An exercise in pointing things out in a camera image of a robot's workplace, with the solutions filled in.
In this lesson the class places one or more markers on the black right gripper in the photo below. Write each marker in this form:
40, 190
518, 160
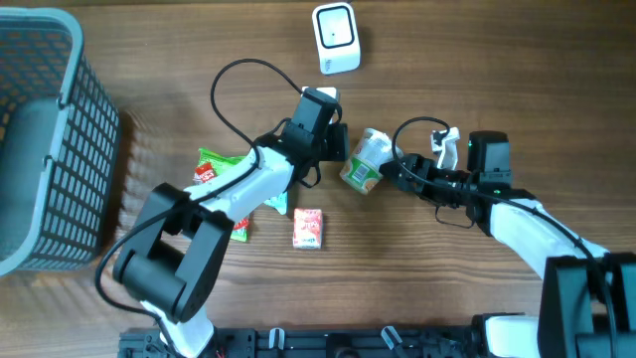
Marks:
414, 162

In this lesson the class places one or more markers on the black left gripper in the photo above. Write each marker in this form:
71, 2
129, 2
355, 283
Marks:
342, 152

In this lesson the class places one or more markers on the instant noodle cup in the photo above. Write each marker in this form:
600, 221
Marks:
362, 169

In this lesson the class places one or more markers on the teal snack packet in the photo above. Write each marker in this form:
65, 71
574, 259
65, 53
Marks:
278, 203

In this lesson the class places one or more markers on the red tissue pack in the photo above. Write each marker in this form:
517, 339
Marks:
308, 229

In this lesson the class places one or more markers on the green candy bag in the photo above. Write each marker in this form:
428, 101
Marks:
221, 165

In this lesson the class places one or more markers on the red chocolate bar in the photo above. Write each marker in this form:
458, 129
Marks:
204, 173

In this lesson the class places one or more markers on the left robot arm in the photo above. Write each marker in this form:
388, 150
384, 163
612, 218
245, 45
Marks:
172, 257

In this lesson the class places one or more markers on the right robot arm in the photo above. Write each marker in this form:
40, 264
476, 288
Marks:
587, 305

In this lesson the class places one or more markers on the white barcode scanner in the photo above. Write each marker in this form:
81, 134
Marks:
337, 38

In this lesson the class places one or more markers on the grey plastic basket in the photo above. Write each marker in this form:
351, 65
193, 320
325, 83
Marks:
60, 133

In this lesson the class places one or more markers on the black mounting rail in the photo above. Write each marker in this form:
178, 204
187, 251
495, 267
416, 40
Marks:
427, 342

